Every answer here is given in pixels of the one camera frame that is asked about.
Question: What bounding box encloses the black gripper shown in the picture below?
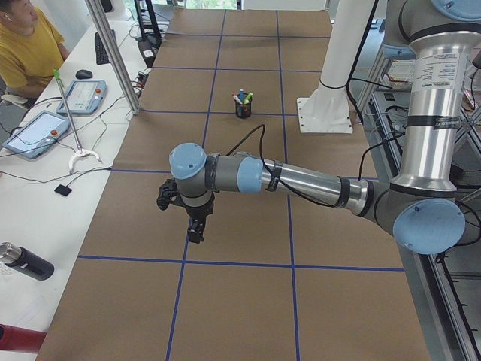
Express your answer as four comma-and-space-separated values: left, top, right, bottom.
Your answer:
186, 192, 215, 243

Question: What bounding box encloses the red marker pen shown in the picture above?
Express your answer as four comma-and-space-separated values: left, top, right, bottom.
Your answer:
232, 94, 243, 105

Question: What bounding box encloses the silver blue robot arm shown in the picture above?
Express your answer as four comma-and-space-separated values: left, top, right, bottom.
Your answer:
157, 1, 480, 254

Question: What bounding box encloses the brown paper table cover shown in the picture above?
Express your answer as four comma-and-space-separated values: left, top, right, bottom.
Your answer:
38, 10, 429, 360

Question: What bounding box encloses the black mesh pen cup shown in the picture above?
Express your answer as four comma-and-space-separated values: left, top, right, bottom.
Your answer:
234, 101, 252, 119

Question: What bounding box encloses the small black square pad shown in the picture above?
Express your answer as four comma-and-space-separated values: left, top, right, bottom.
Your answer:
54, 184, 72, 197

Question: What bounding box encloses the reacher grabber tool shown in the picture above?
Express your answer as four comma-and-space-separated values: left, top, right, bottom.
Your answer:
53, 69, 102, 174

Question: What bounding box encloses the green marker pen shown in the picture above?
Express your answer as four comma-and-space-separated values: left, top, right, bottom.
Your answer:
244, 92, 253, 105

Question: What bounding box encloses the far teach pendant tablet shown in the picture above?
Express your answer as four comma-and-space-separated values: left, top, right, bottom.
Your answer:
62, 80, 107, 115

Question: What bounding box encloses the teach pendant tablet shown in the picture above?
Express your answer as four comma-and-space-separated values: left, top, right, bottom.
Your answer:
62, 80, 107, 115
2, 111, 70, 159

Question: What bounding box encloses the black thermos bottle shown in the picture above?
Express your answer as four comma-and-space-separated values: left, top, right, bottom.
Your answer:
1, 242, 54, 281

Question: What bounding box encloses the near teach pendant tablet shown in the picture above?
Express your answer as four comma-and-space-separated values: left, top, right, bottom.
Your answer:
2, 111, 70, 159

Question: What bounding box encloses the black monitor stand base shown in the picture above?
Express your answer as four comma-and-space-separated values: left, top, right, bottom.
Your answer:
136, 33, 162, 68

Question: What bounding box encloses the black computer mouse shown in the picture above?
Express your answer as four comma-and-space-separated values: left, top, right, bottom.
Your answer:
75, 69, 93, 80

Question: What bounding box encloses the black keyboard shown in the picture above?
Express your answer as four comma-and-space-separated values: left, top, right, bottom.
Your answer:
94, 32, 110, 65

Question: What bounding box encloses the red bottle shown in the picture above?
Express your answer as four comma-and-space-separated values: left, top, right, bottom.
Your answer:
1, 324, 47, 353

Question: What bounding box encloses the person in yellow shirt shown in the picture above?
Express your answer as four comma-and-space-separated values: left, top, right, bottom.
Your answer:
1, 1, 69, 99

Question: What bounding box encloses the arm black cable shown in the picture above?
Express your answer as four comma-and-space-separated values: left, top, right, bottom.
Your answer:
224, 124, 341, 208

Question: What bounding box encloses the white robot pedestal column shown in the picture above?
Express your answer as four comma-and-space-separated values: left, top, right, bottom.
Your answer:
297, 0, 377, 134

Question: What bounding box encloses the aluminium frame post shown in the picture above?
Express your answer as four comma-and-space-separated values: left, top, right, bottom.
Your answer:
85, 0, 140, 115

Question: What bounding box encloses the aluminium frame rack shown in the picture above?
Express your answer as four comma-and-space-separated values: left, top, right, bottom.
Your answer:
364, 43, 480, 360

